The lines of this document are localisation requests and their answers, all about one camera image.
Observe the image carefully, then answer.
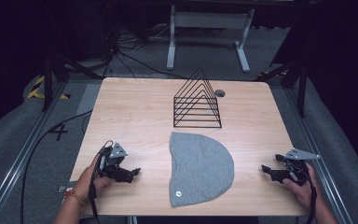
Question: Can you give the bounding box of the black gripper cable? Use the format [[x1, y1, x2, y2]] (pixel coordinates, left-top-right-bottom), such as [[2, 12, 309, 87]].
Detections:
[[282, 159, 319, 224], [88, 139, 115, 224]]

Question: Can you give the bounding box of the yellow black hazard tape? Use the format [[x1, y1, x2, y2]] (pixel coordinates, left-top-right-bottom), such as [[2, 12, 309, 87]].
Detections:
[[26, 75, 72, 101]]

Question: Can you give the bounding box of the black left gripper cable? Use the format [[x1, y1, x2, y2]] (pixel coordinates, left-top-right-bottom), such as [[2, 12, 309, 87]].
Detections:
[[88, 139, 115, 224]]

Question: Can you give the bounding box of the grey beanie hat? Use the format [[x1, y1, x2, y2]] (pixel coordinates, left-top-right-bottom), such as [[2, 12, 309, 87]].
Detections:
[[168, 131, 236, 209]]

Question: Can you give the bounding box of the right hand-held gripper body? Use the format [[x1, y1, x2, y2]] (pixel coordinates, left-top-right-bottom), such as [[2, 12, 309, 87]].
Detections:
[[274, 147, 321, 188]]

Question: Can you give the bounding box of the person's right hand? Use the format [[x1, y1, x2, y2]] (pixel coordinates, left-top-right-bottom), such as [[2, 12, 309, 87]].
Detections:
[[282, 162, 321, 213]]

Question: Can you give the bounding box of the white metal table frame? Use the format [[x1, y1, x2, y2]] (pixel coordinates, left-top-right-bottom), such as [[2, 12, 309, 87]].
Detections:
[[165, 4, 256, 74]]

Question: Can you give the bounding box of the bundle of black cables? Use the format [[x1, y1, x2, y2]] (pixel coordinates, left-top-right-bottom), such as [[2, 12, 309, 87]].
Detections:
[[102, 21, 188, 80]]

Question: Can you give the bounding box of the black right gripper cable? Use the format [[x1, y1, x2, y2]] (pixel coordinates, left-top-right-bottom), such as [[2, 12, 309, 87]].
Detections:
[[282, 159, 319, 224]]

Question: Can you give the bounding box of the black floor cable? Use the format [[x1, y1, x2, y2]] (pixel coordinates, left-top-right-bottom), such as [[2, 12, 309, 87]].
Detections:
[[20, 109, 93, 224]]

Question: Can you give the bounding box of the black metal stand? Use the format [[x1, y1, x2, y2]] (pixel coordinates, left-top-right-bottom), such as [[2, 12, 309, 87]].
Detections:
[[41, 51, 104, 113], [254, 58, 310, 119]]

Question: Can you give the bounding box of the black wire triangular rack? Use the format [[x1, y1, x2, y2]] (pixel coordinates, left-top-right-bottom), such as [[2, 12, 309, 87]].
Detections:
[[172, 66, 224, 130]]

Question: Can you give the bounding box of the red bracelet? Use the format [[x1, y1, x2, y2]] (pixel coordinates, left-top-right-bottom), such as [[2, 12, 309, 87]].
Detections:
[[62, 189, 86, 207]]

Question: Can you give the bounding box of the person's left hand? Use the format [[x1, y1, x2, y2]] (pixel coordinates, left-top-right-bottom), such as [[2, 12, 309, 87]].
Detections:
[[73, 153, 114, 203]]

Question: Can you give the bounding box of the aluminium rail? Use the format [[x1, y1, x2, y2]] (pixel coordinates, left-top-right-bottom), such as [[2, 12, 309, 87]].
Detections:
[[282, 87, 354, 224], [0, 79, 69, 224]]

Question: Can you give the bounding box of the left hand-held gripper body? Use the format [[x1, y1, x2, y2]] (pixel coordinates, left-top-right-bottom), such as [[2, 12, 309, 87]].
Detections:
[[98, 141, 132, 184]]

